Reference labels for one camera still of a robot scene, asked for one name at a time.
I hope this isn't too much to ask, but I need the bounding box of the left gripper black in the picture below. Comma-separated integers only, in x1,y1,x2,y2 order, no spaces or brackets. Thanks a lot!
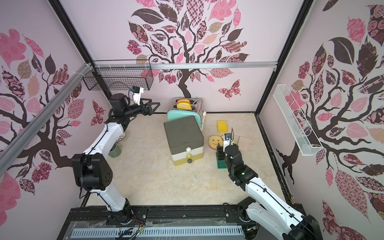
123,98,159,118

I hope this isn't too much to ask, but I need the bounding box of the pink sponge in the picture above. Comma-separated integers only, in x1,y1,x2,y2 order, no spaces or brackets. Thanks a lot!
238,136,252,152

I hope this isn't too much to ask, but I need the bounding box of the smiley face sponge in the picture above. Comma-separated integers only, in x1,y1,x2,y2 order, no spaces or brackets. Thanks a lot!
208,135,224,150

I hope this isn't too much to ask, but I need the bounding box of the three-drawer storage cabinet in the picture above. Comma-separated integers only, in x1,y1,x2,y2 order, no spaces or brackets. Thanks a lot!
164,116,204,166

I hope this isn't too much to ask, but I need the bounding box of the yellow square sponge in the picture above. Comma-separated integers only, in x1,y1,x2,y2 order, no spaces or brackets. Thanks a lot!
217,120,228,133

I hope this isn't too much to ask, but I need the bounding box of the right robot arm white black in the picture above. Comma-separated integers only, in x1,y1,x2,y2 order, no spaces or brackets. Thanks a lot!
217,144,323,240

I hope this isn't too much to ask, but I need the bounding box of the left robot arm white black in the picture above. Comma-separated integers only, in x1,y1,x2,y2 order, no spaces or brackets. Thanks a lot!
72,93,161,225

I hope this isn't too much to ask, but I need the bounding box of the mint green toaster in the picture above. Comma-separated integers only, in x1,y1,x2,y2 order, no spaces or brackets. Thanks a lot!
167,97,207,130

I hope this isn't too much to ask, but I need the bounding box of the toast slice back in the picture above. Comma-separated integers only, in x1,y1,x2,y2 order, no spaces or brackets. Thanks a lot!
177,98,191,103

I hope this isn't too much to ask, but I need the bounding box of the yellow toast slice front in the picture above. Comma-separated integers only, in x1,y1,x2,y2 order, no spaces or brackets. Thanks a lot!
177,102,192,111

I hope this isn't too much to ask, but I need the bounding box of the white round strainer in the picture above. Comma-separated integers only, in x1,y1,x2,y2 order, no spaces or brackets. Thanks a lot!
116,132,127,144

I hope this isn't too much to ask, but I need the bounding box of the green cup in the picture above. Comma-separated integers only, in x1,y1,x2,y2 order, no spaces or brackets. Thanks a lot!
109,144,122,158

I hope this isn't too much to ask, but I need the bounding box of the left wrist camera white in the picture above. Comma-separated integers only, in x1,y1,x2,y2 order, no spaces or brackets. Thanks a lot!
132,86,144,106

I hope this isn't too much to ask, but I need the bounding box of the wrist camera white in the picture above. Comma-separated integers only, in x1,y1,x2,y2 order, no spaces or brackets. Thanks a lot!
132,86,144,106
223,133,234,152

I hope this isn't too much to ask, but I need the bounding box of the black wire basket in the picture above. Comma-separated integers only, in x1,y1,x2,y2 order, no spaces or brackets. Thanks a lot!
83,61,154,91

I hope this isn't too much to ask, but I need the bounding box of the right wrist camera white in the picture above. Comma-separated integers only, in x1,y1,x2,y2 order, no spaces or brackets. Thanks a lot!
223,133,234,152

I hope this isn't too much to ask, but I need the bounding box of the aluminium rail back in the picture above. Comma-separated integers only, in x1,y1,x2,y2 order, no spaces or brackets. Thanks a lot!
95,62,278,70

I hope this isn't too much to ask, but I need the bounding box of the aluminium rail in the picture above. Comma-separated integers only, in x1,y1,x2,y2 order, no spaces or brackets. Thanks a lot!
95,62,278,70
1,63,92,175

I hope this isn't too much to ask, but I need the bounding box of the white wire shelf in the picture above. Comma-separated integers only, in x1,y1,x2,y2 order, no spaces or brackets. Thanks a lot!
273,84,324,156

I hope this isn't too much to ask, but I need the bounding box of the white cable duct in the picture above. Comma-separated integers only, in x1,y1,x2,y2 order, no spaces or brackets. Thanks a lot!
68,226,244,240

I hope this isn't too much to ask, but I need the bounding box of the black base frame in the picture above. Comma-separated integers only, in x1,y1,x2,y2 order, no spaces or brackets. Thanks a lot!
56,204,317,240

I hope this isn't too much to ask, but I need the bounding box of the aluminium rail left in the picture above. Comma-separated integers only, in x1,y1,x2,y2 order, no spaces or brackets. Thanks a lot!
1,63,92,175

